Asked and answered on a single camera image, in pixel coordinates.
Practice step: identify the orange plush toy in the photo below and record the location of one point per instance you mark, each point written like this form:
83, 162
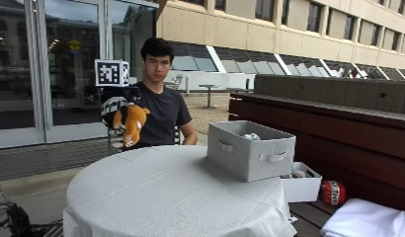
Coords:
134, 121

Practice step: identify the metal chair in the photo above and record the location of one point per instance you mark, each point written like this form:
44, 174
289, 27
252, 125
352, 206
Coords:
111, 138

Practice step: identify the the person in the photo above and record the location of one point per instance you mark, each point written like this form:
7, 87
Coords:
166, 112

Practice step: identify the white marker cube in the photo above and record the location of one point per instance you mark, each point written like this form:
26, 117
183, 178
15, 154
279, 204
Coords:
111, 73

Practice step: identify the glass door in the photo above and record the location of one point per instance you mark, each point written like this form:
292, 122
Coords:
74, 65

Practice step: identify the pale outdoor chair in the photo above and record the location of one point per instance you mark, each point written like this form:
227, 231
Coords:
175, 82

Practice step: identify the yellow round sign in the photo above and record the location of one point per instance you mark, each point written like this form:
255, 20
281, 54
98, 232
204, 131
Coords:
75, 45

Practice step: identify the white tablecloth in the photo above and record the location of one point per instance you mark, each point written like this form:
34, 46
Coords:
176, 194

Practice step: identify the white crumpled item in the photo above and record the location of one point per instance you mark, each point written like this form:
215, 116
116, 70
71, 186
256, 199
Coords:
252, 136

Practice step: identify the grey fabric storage box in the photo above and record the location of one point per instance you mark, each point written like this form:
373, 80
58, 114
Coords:
248, 154

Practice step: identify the pale items in white box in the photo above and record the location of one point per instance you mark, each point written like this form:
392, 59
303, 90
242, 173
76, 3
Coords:
299, 173

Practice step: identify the white open box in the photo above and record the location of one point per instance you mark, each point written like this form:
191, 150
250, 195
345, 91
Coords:
303, 187

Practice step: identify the dark wooden bench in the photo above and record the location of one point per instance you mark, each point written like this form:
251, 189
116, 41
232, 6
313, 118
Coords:
343, 138

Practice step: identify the red plush with white label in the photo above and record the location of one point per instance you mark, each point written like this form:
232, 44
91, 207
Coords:
333, 193

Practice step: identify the white folded cloth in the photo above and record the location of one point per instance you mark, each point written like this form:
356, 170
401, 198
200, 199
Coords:
369, 219

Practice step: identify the round pedestal table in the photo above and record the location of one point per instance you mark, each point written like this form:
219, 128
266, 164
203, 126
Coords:
208, 95

